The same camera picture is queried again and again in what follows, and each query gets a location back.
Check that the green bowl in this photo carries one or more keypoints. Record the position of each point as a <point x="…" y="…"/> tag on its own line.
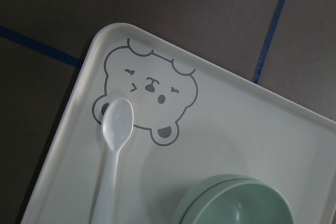
<point x="199" y="188"/>
<point x="239" y="201"/>

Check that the cream bear print tray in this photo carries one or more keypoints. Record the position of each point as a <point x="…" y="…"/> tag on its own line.
<point x="192" y="120"/>

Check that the white plastic spoon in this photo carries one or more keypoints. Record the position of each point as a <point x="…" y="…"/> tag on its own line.
<point x="116" y="128"/>

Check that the green bowl on tray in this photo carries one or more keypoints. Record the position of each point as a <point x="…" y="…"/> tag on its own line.
<point x="199" y="188"/>

